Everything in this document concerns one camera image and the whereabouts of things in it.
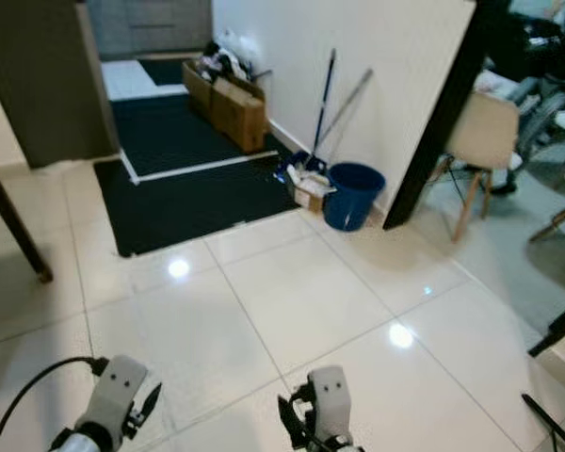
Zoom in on black bag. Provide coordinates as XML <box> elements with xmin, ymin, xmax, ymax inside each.
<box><xmin>488</xmin><ymin>8</ymin><xmax>565</xmax><ymax>88</ymax></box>

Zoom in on black pillar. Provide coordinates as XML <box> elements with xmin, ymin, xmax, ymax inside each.
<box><xmin>382</xmin><ymin>0</ymin><xmax>509</xmax><ymax>231</ymax></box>

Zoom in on brown cardboard box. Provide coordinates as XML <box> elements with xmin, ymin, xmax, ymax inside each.
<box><xmin>212</xmin><ymin>79</ymin><xmax>269</xmax><ymax>154</ymax></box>
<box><xmin>182</xmin><ymin>61</ymin><xmax>227</xmax><ymax>119</ymax></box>

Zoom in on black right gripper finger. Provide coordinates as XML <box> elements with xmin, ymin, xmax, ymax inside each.
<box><xmin>276</xmin><ymin>394</ymin><xmax>307</xmax><ymax>444</ymax></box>

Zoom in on dark wooden table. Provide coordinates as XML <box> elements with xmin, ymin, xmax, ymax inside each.
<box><xmin>0</xmin><ymin>141</ymin><xmax>54</xmax><ymax>284</ymax></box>

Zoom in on dark olive door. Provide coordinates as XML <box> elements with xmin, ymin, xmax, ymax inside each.
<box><xmin>0</xmin><ymin>0</ymin><xmax>123</xmax><ymax>170</ymax></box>

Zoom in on pile of bags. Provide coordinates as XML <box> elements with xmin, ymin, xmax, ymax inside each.
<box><xmin>196</xmin><ymin>30</ymin><xmax>274</xmax><ymax>86</ymax></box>

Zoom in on blue plastic bucket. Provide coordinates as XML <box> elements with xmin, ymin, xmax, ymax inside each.
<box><xmin>323</xmin><ymin>162</ymin><xmax>387</xmax><ymax>233</ymax></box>

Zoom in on black stand leg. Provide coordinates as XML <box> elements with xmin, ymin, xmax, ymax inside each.
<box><xmin>527</xmin><ymin>297</ymin><xmax>565</xmax><ymax>359</ymax></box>
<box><xmin>520</xmin><ymin>393</ymin><xmax>565</xmax><ymax>450</ymax></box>

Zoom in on beige chair wooden legs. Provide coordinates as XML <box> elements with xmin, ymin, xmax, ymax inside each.
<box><xmin>428</xmin><ymin>91</ymin><xmax>521</xmax><ymax>244</ymax></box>

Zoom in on grey wheelchair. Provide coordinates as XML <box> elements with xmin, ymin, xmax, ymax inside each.
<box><xmin>494</xmin><ymin>75</ymin><xmax>565</xmax><ymax>197</ymax></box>

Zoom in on small dark mat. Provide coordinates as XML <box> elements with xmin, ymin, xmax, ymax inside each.
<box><xmin>139</xmin><ymin>58</ymin><xmax>189</xmax><ymax>88</ymax></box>

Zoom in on blue handled mop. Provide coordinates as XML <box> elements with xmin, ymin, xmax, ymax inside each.
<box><xmin>278</xmin><ymin>49</ymin><xmax>338</xmax><ymax>185</ymax></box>

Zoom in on black floor mat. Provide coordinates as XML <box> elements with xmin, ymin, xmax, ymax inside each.
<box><xmin>94</xmin><ymin>151</ymin><xmax>307</xmax><ymax>259</ymax></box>
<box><xmin>111</xmin><ymin>94</ymin><xmax>283</xmax><ymax>182</ymax></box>

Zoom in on grey broom stick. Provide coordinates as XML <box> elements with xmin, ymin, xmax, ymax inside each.
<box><xmin>318</xmin><ymin>68</ymin><xmax>375</xmax><ymax>152</ymax></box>

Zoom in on grey drawer cabinet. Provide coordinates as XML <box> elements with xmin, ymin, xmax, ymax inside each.
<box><xmin>87</xmin><ymin>0</ymin><xmax>214</xmax><ymax>61</ymax></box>

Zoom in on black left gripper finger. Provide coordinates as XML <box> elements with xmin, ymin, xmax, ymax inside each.
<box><xmin>134</xmin><ymin>381</ymin><xmax>164</xmax><ymax>438</ymax></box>

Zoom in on small open cardboard box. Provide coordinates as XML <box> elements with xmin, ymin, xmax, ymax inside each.
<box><xmin>290</xmin><ymin>174</ymin><xmax>338</xmax><ymax>214</ymax></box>

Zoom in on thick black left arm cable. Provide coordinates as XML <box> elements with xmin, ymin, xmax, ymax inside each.
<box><xmin>0</xmin><ymin>356</ymin><xmax>112</xmax><ymax>452</ymax></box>

